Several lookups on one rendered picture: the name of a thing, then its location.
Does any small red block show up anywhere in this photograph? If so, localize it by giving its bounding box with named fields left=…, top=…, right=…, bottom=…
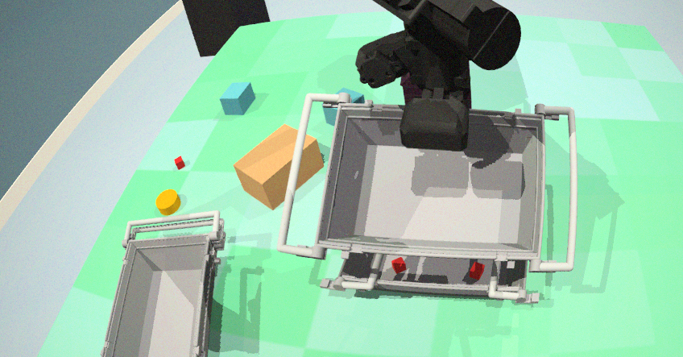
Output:
left=174, top=156, right=185, bottom=170
left=392, top=257, right=407, bottom=274
left=469, top=262, right=485, bottom=280

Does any light blue cube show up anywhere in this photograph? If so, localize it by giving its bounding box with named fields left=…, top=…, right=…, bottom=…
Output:
left=219, top=82, right=255, bottom=115
left=321, top=87, right=365, bottom=126

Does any yellow cylinder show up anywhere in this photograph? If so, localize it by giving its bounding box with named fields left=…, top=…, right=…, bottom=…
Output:
left=155, top=189, right=180, bottom=216

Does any orange block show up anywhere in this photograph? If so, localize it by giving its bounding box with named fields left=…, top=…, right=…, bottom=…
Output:
left=234, top=124, right=324, bottom=210

